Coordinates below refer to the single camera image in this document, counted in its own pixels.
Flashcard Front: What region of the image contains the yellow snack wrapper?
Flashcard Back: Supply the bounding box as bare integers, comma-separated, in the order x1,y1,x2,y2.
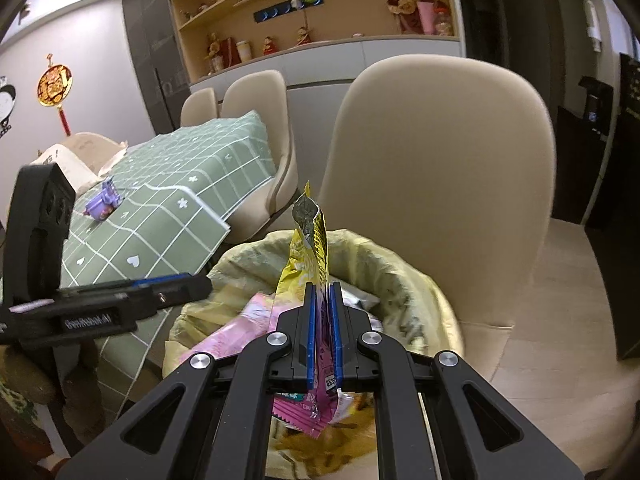
275,180,331,361

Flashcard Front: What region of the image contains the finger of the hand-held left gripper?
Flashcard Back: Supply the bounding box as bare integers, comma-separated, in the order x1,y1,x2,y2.
59,273,197,295
120,280,213,320

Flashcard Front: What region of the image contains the white wall intercom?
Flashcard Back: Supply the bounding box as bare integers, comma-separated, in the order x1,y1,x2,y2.
584,0,602,53

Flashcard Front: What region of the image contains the pink snack wrapper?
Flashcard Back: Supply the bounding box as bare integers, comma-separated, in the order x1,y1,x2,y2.
272,345,353,441

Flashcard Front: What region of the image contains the green checkered tablecloth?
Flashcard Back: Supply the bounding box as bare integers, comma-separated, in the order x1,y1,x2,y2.
60,110,278,401

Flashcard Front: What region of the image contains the black floor appliance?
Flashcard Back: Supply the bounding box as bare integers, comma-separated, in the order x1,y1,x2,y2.
550,75,613,228

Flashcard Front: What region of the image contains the pink plastic packaging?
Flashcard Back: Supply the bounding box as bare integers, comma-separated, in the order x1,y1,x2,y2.
187,292,301,361

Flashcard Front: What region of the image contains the panda wall clock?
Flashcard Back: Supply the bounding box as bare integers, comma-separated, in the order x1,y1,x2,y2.
0,77,17,141

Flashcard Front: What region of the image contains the dark glass cabinet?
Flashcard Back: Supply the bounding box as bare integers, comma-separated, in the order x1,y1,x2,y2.
121,0,191,136

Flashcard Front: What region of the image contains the flower bouquet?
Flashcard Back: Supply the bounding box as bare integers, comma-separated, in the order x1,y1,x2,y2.
384,0,436,36

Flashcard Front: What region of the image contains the silver foil wrapper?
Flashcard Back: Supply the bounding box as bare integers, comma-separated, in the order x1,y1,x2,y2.
340,285,383,331

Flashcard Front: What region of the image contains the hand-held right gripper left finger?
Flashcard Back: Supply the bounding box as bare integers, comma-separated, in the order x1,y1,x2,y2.
54,282,317,480

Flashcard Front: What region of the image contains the yellow plastic bag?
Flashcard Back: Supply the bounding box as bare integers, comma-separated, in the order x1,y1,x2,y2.
162,229,458,478

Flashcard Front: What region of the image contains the black socket strip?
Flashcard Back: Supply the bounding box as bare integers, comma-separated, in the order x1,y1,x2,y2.
252,0,323,23

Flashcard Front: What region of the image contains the red gold hanging ornament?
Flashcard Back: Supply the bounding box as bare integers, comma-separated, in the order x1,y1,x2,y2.
37,54,75,136

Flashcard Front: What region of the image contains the dark red gift bag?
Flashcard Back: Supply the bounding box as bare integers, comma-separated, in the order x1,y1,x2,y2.
206,34,237,73

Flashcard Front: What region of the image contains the printed mesh food cover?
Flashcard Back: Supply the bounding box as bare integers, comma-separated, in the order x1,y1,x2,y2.
30,144,98,196

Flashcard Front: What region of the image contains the wooden shelf unit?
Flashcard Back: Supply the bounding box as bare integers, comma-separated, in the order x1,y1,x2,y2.
167,0,463,83

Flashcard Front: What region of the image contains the black cabinet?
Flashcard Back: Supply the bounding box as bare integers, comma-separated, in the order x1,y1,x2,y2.
602,52,640,361

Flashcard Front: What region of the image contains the white base cabinet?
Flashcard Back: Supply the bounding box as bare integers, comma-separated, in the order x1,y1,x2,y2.
190,35,466,106

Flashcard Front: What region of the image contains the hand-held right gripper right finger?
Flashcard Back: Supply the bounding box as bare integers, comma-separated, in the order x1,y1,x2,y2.
330,282,586,480

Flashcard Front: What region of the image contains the purple toy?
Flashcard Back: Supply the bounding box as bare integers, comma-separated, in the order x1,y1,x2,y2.
84,176,123,221

